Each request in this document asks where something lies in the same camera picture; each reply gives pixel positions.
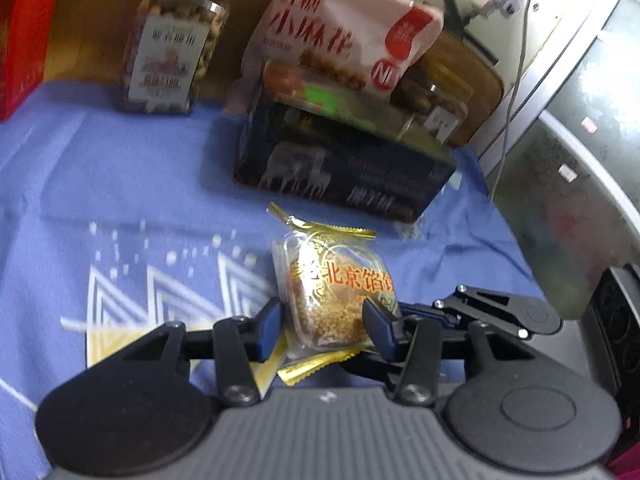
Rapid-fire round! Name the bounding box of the gold pastry cake packet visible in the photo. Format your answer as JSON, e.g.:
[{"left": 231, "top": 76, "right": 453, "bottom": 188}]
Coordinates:
[{"left": 267, "top": 202, "right": 399, "bottom": 387}]

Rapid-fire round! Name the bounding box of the blue patterned tablecloth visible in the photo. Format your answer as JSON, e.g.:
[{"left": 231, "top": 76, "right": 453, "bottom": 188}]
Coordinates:
[{"left": 1, "top": 82, "right": 541, "bottom": 479}]

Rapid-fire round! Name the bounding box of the black cardboard storage box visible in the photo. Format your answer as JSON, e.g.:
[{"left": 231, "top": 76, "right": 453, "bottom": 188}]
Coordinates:
[{"left": 234, "top": 60, "right": 457, "bottom": 222}]

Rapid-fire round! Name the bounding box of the nut jar gold lid right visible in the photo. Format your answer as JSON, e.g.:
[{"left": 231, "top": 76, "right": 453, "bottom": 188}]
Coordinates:
[{"left": 390, "top": 58, "right": 474, "bottom": 144}]

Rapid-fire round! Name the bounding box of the nut jar gold lid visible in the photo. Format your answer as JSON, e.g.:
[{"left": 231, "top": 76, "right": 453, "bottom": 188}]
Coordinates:
[
  {"left": 120, "top": 0, "right": 230, "bottom": 115},
  {"left": 390, "top": 58, "right": 474, "bottom": 144}
]

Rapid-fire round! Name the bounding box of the nut jar gold lid left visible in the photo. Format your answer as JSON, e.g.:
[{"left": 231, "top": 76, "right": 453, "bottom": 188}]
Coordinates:
[{"left": 120, "top": 0, "right": 230, "bottom": 115}]

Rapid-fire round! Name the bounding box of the pink twisted dough snack bag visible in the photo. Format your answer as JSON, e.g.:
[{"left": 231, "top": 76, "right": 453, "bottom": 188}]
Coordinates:
[{"left": 226, "top": 0, "right": 444, "bottom": 115}]

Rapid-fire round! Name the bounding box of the wooden board backdrop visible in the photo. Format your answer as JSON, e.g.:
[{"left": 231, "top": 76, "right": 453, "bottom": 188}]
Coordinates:
[{"left": 44, "top": 0, "right": 272, "bottom": 114}]

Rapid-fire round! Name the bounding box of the red gift bag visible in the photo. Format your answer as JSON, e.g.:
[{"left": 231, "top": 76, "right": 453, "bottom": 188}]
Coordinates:
[{"left": 1, "top": 0, "right": 56, "bottom": 120}]

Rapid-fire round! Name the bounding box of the white cable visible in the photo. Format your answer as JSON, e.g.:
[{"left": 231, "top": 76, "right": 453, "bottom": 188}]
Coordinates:
[{"left": 487, "top": 0, "right": 539, "bottom": 201}]

